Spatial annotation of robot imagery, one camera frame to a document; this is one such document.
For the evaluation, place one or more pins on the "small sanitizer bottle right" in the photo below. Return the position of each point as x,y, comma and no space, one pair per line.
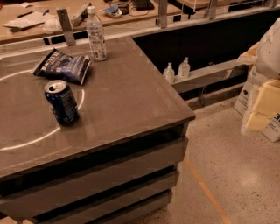
184,69

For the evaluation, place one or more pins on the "blue chip bag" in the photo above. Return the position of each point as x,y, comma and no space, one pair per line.
57,65

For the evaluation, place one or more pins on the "clear plastic water bottle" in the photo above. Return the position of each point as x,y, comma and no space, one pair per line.
95,35

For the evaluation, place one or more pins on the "blue pepsi can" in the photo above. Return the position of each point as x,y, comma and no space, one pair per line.
61,99

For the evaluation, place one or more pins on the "white cardboard box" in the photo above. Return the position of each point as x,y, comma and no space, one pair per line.
244,103

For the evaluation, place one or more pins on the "white papers on desk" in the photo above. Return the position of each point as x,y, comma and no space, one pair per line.
34,18

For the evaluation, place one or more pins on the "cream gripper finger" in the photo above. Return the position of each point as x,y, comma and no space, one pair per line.
257,122
268,100

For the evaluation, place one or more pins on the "grey metal post right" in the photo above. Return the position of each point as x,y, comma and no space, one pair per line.
212,8

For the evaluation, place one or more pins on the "small sanitizer bottle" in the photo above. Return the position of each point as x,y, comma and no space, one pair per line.
184,69
169,73

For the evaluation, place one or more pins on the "white crumpled mask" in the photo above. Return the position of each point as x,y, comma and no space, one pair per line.
51,25

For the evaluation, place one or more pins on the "black keyboard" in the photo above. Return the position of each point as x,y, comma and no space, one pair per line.
143,5

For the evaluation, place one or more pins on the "small sanitizer bottle left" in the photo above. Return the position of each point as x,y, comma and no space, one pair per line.
169,73

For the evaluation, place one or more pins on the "grey metal post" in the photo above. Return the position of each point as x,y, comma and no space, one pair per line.
162,13
212,8
66,26

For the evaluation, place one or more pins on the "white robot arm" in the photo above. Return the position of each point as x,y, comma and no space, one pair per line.
268,57

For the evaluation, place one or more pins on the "blue white cap object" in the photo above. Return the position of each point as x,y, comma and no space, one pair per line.
113,11

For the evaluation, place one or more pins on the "grey drawer cabinet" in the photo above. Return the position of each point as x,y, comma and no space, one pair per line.
78,180

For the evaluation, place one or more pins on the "grey metal post middle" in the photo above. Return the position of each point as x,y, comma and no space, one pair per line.
162,13

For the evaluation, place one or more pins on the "grey metal post left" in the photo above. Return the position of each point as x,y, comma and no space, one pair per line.
66,26

